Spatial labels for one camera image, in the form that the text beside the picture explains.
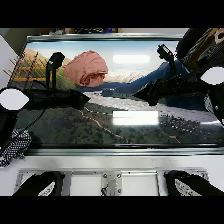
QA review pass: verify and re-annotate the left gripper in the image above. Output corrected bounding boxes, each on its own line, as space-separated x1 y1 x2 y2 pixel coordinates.
31 89 82 110

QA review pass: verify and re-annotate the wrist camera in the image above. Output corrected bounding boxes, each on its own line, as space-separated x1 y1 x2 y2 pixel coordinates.
45 51 66 90
156 44 178 77

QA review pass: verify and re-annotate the black cable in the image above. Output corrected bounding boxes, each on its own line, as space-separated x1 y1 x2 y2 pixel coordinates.
18 108 48 133

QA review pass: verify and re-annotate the black and white spotted garment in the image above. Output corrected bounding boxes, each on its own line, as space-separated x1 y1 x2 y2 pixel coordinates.
0 128 33 168

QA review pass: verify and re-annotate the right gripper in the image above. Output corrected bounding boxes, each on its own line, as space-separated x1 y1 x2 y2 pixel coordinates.
146 75 204 105

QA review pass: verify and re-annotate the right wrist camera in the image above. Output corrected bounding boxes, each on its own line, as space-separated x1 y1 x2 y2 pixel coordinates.
156 44 178 77

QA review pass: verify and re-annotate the silver frame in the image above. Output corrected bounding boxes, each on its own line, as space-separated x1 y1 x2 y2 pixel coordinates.
13 32 224 197

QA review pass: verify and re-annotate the heap of clothes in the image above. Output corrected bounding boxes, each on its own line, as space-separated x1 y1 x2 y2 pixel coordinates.
182 28 224 76

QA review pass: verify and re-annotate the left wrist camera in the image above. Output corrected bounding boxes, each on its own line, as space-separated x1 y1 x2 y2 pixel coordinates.
45 51 66 90

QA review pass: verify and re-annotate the pink garment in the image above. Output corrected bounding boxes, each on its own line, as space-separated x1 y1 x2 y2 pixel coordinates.
62 49 110 88

